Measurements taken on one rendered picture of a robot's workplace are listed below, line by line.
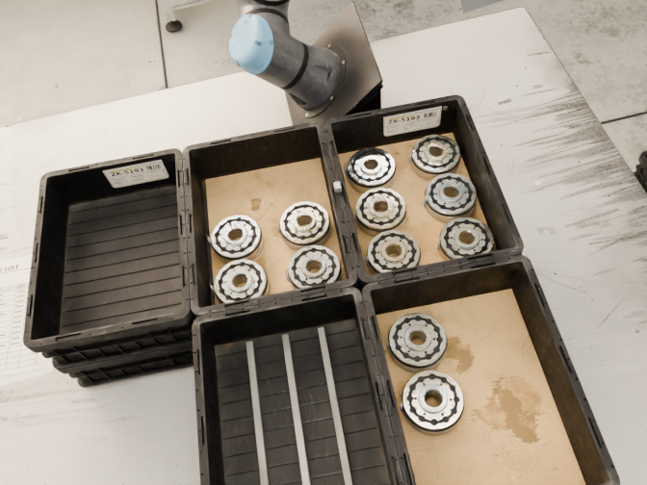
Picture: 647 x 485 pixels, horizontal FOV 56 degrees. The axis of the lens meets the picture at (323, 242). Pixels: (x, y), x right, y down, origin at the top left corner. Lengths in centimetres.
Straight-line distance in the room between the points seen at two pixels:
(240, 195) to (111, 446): 57
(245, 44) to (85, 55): 190
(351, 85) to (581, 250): 62
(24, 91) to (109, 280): 198
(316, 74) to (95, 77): 179
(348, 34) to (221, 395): 87
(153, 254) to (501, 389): 73
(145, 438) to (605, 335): 93
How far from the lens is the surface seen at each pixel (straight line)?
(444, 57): 177
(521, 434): 110
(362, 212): 123
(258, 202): 131
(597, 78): 283
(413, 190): 130
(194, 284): 114
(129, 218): 138
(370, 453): 107
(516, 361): 114
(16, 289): 157
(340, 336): 114
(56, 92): 310
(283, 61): 140
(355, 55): 145
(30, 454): 139
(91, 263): 135
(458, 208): 124
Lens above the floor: 187
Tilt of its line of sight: 58 degrees down
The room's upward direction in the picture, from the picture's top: 10 degrees counter-clockwise
